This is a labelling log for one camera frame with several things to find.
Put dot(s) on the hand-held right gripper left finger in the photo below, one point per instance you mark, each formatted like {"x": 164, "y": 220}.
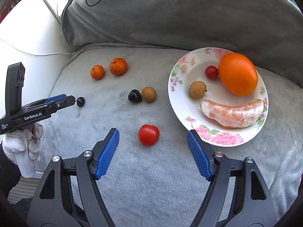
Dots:
{"x": 107, "y": 155}

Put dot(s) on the white panel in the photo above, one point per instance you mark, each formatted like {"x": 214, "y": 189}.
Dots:
{"x": 28, "y": 28}

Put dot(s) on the person's left forearm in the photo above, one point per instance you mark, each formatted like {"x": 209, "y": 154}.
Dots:
{"x": 8, "y": 170}

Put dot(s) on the small tangerine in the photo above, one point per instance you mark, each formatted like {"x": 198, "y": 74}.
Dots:
{"x": 97, "y": 72}
{"x": 118, "y": 66}

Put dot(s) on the large orange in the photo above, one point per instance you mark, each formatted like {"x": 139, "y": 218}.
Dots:
{"x": 237, "y": 74}

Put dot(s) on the floral white plate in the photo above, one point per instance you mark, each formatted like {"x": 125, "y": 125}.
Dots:
{"x": 187, "y": 106}

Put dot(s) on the person's left hand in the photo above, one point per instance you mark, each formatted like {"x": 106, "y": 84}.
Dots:
{"x": 26, "y": 146}

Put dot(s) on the grey rolled cushion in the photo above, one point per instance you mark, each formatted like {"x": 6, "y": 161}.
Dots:
{"x": 165, "y": 16}

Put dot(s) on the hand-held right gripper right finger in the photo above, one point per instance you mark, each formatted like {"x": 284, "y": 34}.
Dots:
{"x": 198, "y": 153}

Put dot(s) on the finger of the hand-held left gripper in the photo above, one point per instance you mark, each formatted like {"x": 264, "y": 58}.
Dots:
{"x": 56, "y": 97}
{"x": 65, "y": 102}

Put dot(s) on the brown longan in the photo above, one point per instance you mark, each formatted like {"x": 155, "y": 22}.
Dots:
{"x": 149, "y": 94}
{"x": 196, "y": 89}

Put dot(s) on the peeled pomelo segment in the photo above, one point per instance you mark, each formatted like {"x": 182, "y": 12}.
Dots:
{"x": 232, "y": 114}

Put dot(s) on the red cherry tomato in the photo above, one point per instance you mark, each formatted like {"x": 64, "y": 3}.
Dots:
{"x": 211, "y": 72}

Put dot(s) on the grey fleece blanket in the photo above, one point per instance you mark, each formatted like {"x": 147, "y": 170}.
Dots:
{"x": 142, "y": 194}

